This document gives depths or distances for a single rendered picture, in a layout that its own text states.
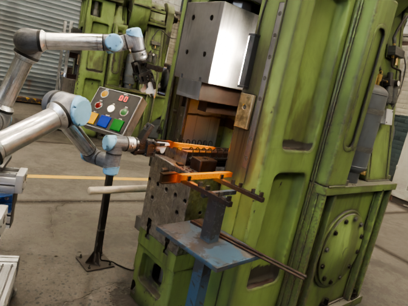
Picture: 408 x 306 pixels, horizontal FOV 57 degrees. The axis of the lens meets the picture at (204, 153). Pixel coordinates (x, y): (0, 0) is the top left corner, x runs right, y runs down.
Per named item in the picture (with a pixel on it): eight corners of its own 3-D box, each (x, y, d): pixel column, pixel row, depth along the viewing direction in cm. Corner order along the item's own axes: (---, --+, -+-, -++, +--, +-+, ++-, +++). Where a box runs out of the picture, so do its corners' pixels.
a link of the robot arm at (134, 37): (123, 29, 186) (140, 25, 187) (129, 51, 191) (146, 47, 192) (124, 31, 179) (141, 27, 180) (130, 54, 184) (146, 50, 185)
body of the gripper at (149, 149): (148, 153, 196) (127, 152, 188) (151, 137, 195) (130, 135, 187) (155, 157, 191) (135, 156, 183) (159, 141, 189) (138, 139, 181)
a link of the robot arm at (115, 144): (99, 149, 178) (102, 132, 177) (120, 150, 186) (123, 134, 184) (107, 153, 173) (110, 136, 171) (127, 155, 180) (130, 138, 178)
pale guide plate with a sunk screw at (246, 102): (245, 129, 184) (253, 95, 180) (233, 125, 190) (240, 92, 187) (248, 129, 185) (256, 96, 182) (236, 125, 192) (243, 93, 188)
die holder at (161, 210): (175, 255, 194) (192, 174, 185) (139, 225, 222) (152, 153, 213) (248, 241, 231) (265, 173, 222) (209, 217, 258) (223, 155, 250)
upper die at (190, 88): (198, 100, 193) (201, 82, 191) (175, 94, 208) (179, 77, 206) (252, 108, 221) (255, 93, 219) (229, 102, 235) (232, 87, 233)
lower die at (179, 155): (184, 166, 200) (187, 150, 198) (164, 155, 214) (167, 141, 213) (238, 166, 228) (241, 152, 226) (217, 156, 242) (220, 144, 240)
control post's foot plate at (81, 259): (86, 273, 245) (88, 260, 243) (73, 257, 261) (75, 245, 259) (116, 267, 259) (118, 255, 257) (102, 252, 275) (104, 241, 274)
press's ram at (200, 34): (218, 85, 181) (237, 0, 174) (173, 76, 209) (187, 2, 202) (273, 96, 209) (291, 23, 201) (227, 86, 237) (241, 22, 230)
